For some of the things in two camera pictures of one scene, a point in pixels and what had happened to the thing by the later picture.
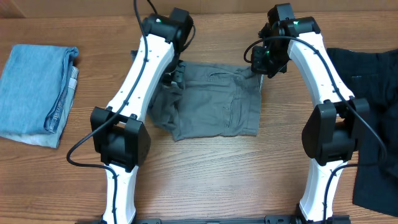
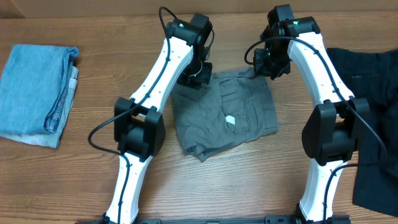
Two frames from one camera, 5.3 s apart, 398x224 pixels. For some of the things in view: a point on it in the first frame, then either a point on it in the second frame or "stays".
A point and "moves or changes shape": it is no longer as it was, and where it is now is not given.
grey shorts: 212,101 moves or changes shape
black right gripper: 267,66 stays
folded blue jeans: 33,86 stays
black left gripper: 168,80 to 205,77
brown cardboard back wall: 199,9 stays
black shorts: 372,76 stays
